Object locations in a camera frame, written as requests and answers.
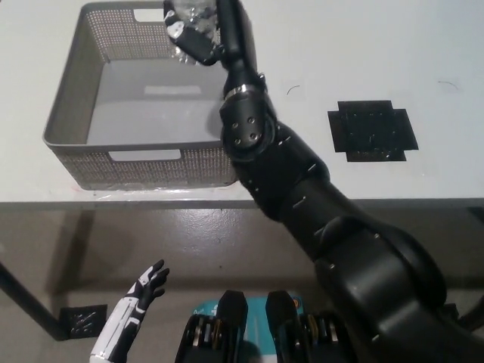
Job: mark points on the black tape patch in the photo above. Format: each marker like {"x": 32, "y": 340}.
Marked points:
{"x": 372, "y": 130}

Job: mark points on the clear plastic water bottle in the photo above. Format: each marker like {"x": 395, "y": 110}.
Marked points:
{"x": 196, "y": 15}

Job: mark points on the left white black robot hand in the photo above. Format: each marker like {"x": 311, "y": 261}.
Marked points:
{"x": 125, "y": 321}

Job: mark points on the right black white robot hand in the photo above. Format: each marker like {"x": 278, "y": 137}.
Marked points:
{"x": 236, "y": 38}

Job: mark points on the grey perforated plastic basket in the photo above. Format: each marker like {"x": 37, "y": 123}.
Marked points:
{"x": 151, "y": 113}

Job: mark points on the black floor tape square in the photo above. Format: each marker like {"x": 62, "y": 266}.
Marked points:
{"x": 453, "y": 311}
{"x": 83, "y": 321}

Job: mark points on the black metal table leg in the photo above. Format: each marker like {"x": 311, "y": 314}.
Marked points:
{"x": 472, "y": 317}
{"x": 26, "y": 295}

